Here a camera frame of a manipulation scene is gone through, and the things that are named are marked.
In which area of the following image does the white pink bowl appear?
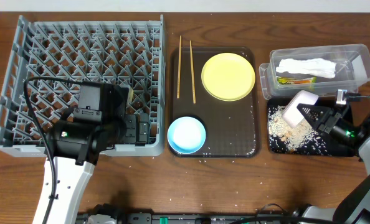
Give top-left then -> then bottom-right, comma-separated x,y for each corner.
281,90 -> 320,129

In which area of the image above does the white napkin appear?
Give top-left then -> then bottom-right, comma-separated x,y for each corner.
275,58 -> 336,78

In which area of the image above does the green yellow sauce packet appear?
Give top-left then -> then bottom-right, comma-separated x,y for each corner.
277,77 -> 316,85

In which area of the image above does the light blue bowl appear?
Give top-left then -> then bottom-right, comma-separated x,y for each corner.
167,116 -> 207,154

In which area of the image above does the wooden chopstick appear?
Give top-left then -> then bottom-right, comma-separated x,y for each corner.
176,35 -> 182,99
189,40 -> 196,104

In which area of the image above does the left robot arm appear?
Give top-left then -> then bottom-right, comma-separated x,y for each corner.
33,82 -> 149,223

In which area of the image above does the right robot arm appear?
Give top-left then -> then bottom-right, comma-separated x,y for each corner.
296,104 -> 370,223

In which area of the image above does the black waste tray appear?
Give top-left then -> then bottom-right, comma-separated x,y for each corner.
267,98 -> 354,157

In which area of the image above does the grey dishwasher rack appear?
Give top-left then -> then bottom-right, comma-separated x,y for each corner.
0,17 -> 166,157

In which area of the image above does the spilled rice pile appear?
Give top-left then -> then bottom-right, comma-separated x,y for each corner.
268,106 -> 328,156

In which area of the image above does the clear plastic bin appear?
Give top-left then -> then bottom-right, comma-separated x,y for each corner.
259,44 -> 370,100

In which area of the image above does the dark brown serving tray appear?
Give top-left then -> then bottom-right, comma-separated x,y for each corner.
168,47 -> 261,158

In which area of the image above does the yellow plate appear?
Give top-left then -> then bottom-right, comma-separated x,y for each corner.
201,53 -> 256,101

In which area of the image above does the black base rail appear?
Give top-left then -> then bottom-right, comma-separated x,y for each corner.
77,212 -> 298,224

